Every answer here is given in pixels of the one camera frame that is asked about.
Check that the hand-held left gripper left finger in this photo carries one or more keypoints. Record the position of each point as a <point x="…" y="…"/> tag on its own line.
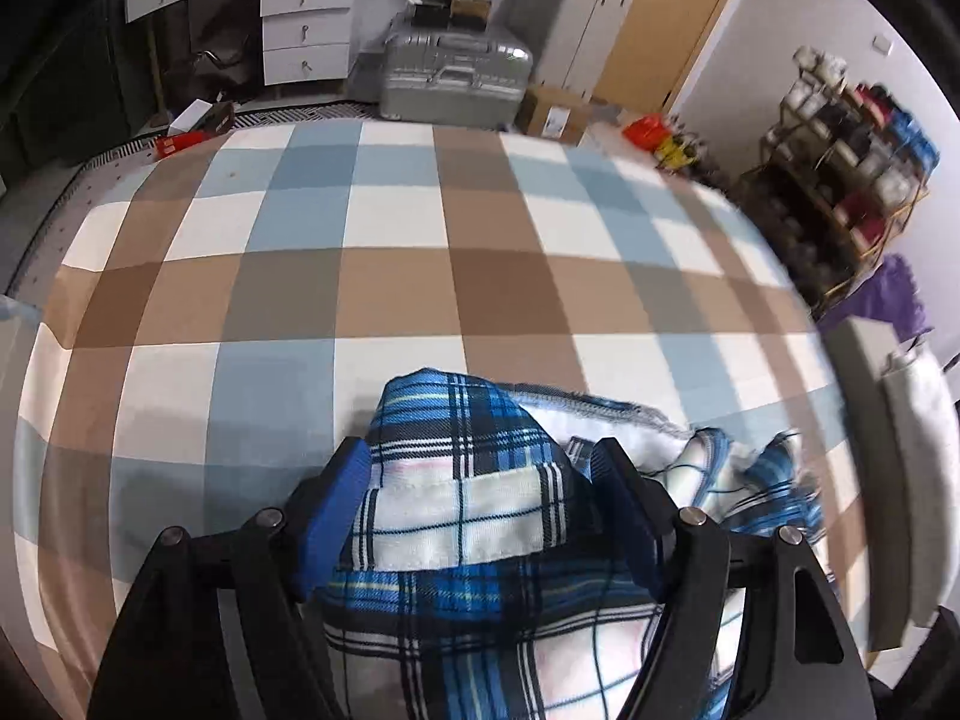
<point x="337" y="517"/>

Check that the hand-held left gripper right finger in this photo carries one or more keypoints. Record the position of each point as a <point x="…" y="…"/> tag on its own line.
<point x="630" y="517"/>

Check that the blue plaid shirt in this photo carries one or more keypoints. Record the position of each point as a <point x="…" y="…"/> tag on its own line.
<point x="465" y="495"/>

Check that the checkered blanket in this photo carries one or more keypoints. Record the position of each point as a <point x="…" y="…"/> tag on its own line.
<point x="375" y="277"/>

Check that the white pillow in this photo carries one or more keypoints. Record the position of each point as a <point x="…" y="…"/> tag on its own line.
<point x="922" y="465"/>

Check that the purple bag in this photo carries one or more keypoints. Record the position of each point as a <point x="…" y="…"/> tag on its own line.
<point x="892" y="300"/>

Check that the pile of loose shoes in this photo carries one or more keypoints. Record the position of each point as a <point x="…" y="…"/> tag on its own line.
<point x="686" y="154"/>

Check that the orange plastic bag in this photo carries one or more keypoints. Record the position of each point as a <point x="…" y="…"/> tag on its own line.
<point x="646" y="131"/>

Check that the red shoe box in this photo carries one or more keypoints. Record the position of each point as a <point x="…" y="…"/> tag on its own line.
<point x="187" y="141"/>

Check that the taped cardboard box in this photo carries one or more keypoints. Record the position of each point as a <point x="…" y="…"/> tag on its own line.
<point x="555" y="116"/>

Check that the shoe rack with shoes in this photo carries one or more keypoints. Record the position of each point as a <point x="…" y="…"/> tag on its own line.
<point x="862" y="142"/>

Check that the silver suitcase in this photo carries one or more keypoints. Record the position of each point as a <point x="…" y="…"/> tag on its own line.
<point x="450" y="67"/>

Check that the white desk with drawers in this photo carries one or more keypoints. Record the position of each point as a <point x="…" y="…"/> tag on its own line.
<point x="307" y="22"/>

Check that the wooden door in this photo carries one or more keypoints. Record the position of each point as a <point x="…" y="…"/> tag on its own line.
<point x="675" y="15"/>

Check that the black wardrobe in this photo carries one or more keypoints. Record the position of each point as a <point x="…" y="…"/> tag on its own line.
<point x="67" y="90"/>

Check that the white cabinet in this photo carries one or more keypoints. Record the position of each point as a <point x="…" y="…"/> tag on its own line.
<point x="562" y="15"/>

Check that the small black box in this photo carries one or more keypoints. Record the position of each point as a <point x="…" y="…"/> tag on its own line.
<point x="430" y="13"/>

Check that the small brown box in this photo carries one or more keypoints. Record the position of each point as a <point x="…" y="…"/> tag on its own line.
<point x="471" y="7"/>

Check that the light switch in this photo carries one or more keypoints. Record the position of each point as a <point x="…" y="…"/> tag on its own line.
<point x="883" y="44"/>

